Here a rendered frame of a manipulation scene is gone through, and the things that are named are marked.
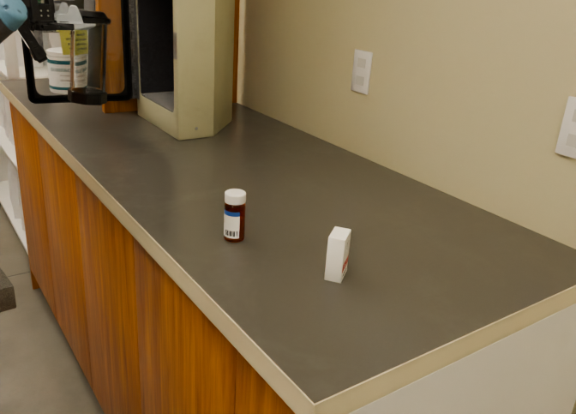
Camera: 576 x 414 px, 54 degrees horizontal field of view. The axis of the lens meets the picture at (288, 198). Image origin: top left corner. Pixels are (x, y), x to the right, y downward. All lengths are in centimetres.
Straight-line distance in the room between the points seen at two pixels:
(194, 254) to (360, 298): 30
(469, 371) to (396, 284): 17
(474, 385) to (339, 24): 108
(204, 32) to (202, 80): 13
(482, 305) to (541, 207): 40
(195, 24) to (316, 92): 43
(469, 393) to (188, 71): 109
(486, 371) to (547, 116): 55
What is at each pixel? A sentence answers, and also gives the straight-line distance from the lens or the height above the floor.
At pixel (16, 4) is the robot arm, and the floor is 130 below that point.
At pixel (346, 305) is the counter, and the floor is 94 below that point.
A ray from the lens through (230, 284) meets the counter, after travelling 92.
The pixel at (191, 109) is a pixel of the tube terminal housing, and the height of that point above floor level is 103.
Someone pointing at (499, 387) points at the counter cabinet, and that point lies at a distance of 104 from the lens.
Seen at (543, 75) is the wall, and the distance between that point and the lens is 127.
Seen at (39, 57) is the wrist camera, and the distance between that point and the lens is 160.
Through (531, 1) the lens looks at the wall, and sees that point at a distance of 129.
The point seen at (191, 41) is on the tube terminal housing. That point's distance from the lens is 160.
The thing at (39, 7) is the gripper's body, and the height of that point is 128.
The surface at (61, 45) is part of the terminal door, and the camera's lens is 185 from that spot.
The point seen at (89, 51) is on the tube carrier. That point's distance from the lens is 161.
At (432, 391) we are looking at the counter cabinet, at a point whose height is 87.
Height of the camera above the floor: 141
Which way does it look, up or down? 22 degrees down
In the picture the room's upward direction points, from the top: 4 degrees clockwise
